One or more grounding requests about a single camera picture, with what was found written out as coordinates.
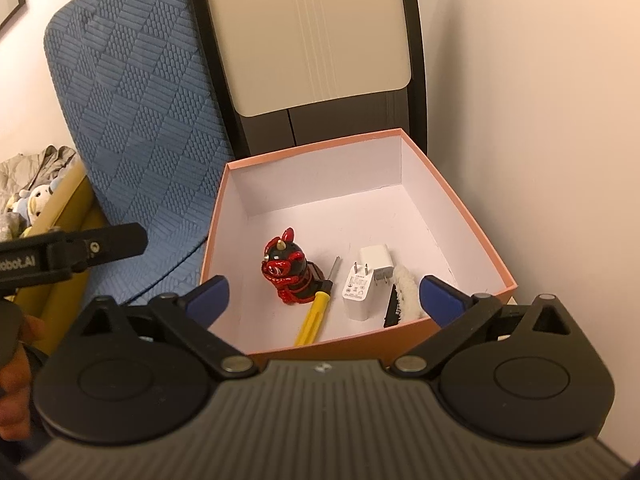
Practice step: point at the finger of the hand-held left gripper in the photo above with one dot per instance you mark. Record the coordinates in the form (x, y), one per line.
(110, 242)

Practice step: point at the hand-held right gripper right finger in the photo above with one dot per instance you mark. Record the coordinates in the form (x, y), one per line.
(440, 300)

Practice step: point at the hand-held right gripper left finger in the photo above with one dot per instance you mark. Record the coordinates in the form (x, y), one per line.
(210, 300)

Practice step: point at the black brush with white fleece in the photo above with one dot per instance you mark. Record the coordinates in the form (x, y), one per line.
(407, 295)

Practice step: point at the white charger plug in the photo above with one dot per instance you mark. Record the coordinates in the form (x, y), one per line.
(362, 285)

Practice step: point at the pink cardboard box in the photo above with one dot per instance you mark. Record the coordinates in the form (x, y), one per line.
(325, 195)

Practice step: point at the person's left hand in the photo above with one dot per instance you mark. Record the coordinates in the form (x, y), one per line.
(15, 395)

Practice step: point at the yellow sofa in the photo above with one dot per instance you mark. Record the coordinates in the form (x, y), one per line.
(65, 215)

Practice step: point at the pale plush toy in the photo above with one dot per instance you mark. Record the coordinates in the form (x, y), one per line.
(35, 200)

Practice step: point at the red black pig figurine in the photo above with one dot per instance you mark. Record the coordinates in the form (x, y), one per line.
(285, 270)

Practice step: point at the grey crumpled clothing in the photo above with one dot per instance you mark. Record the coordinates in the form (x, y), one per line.
(30, 165)

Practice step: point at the blue textured cushion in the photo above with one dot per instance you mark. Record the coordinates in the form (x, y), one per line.
(140, 110)

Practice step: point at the beige and black folding table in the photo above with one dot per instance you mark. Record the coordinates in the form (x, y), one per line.
(310, 35)

